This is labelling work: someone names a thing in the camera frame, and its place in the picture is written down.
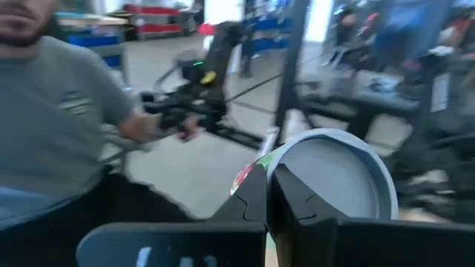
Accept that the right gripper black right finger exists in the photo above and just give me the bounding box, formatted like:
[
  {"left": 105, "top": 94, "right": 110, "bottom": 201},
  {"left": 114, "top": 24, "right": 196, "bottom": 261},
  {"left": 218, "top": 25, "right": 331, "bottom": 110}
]
[{"left": 268, "top": 162, "right": 339, "bottom": 267}]

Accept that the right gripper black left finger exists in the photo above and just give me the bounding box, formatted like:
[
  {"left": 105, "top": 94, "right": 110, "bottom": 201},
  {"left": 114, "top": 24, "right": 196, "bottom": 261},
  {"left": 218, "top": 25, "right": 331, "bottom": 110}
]
[{"left": 211, "top": 162, "right": 269, "bottom": 224}]

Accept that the green tuna fish can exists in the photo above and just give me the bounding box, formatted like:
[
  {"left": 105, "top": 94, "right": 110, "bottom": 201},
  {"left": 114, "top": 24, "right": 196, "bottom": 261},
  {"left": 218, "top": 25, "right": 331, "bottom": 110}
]
[{"left": 226, "top": 127, "right": 399, "bottom": 220}]

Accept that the person's hand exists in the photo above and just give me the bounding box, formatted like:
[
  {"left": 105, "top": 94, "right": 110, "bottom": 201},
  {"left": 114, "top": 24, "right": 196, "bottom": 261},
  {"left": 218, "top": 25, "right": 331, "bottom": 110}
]
[{"left": 174, "top": 115, "right": 204, "bottom": 144}]

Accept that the red storage rack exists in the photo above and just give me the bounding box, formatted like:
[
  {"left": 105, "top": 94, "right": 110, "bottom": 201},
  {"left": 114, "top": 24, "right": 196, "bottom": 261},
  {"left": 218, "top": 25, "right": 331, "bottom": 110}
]
[{"left": 123, "top": 3, "right": 189, "bottom": 40}]

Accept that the person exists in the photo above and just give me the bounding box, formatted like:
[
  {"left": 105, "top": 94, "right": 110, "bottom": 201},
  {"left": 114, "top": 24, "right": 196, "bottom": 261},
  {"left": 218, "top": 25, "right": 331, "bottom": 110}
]
[{"left": 0, "top": 0, "right": 209, "bottom": 267}]

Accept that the blue crate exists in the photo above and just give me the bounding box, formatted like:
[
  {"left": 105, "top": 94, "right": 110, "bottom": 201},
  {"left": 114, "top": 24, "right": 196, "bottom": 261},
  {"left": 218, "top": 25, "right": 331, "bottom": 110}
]
[{"left": 66, "top": 33, "right": 124, "bottom": 68}]

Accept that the black aluminium table frame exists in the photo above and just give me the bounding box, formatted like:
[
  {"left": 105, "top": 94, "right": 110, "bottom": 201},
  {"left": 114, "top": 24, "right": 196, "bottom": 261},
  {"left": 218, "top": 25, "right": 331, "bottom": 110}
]
[{"left": 273, "top": 0, "right": 311, "bottom": 146}]

